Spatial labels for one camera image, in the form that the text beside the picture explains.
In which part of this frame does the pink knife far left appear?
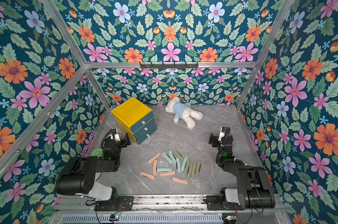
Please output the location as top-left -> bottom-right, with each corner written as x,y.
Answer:
140,171 -> 155,180

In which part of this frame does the mint knife centre upright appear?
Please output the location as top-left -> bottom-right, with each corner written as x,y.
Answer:
176,158 -> 182,173

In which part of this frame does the mint knife right slanted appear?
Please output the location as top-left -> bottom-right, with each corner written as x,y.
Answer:
181,157 -> 188,172

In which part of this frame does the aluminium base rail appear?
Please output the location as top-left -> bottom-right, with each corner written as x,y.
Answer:
49,194 -> 291,224

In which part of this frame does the mint knife horizontal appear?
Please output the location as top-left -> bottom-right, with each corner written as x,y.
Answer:
156,168 -> 173,173

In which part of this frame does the yellow drawer cabinet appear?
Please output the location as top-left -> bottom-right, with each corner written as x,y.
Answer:
112,98 -> 152,143

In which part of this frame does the green lidded small jar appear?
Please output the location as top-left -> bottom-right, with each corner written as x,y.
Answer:
91,148 -> 104,158

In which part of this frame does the mint knife upper left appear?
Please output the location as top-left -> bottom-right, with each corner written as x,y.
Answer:
162,152 -> 173,164

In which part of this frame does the white teddy bear blue shirt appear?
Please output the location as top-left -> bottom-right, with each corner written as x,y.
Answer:
165,97 -> 203,130

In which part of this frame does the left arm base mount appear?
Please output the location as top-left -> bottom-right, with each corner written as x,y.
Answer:
95,196 -> 134,212

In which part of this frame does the teal drawer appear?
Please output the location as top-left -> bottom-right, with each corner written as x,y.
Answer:
133,118 -> 156,139
129,110 -> 154,133
135,124 -> 157,145

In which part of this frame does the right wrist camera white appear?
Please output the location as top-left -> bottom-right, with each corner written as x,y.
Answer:
218,130 -> 226,142

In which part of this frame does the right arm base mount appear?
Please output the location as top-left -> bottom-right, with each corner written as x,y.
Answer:
203,195 -> 239,211

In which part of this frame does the pink knife bottom right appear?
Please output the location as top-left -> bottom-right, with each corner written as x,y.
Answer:
172,177 -> 189,184

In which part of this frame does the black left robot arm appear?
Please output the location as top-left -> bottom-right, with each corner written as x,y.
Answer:
55,128 -> 131,202

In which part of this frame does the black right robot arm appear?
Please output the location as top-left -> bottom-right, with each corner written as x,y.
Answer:
209,127 -> 275,210

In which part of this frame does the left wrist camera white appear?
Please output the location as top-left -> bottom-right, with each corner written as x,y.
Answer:
109,128 -> 120,141

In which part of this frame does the pink knife middle bottom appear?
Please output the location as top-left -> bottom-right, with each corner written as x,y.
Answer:
159,171 -> 176,176

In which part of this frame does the black hook rail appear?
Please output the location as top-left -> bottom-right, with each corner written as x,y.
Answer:
139,62 -> 199,70

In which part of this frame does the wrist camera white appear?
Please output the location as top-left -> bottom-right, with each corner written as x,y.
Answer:
109,128 -> 120,141
218,130 -> 226,142

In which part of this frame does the olive knife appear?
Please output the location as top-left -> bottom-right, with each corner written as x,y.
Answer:
173,149 -> 184,161
184,159 -> 190,174
190,162 -> 197,179
187,163 -> 193,179
195,161 -> 202,177

